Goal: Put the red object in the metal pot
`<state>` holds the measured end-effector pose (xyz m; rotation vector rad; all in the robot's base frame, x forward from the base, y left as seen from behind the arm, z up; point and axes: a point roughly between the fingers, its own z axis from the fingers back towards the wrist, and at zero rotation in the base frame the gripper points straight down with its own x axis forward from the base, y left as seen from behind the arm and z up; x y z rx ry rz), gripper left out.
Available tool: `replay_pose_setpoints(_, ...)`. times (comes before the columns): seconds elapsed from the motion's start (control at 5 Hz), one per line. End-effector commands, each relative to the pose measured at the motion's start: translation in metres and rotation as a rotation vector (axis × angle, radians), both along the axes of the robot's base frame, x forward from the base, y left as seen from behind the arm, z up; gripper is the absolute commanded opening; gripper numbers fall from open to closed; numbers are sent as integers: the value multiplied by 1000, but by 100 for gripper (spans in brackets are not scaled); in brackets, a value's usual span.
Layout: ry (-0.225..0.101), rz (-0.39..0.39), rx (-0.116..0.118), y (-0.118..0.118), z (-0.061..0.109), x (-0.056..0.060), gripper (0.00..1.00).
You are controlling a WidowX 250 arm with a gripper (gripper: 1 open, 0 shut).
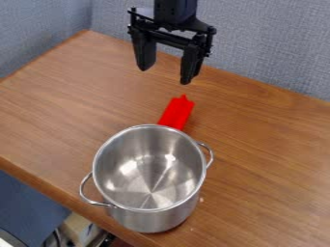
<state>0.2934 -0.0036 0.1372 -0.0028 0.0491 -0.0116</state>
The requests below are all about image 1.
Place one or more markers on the beige box under table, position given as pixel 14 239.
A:
pixel 80 230

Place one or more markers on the stainless steel pot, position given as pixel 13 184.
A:
pixel 148 171

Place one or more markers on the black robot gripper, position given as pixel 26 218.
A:
pixel 173 15

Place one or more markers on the red plastic block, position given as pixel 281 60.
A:
pixel 176 112

